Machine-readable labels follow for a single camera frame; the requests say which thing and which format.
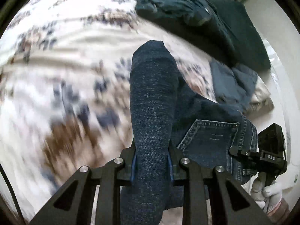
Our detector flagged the black cable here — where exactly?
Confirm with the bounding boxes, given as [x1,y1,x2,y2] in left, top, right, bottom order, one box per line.
[0,163,27,225]

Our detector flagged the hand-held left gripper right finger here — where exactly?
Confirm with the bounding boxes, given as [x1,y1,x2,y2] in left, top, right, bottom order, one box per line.
[167,145,261,225]

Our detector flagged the floral bed blanket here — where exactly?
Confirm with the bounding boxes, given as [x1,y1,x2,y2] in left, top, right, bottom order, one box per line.
[0,0,218,218]

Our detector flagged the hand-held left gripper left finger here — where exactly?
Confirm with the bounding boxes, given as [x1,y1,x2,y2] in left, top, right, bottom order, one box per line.
[29,144,137,225]

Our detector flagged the person's right hand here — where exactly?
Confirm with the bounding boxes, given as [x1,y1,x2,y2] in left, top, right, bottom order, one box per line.
[250,175,286,214]

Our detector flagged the person's right forearm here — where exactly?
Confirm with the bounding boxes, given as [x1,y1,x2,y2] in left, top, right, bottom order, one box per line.
[266,198,291,224]

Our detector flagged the white folded cloth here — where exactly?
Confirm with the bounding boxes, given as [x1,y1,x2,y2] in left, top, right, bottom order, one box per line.
[247,78,275,113]

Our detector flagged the dark green crumpled blanket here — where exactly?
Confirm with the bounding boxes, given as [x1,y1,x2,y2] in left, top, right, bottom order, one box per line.
[132,0,235,59]

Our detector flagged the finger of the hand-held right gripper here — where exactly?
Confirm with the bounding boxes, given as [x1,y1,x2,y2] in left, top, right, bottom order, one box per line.
[229,145,249,163]

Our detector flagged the folded light blue jeans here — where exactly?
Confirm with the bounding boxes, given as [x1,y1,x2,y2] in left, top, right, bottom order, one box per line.
[209,60,259,114]

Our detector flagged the dark teal pillow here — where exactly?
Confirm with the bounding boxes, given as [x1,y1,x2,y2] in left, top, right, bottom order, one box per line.
[206,0,272,70]

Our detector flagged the dark blue jeans pants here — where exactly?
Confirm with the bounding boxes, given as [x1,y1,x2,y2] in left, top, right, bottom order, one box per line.
[120,40,259,225]

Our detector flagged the white headboard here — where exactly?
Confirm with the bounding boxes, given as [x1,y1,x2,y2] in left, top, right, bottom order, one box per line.
[244,0,296,193]

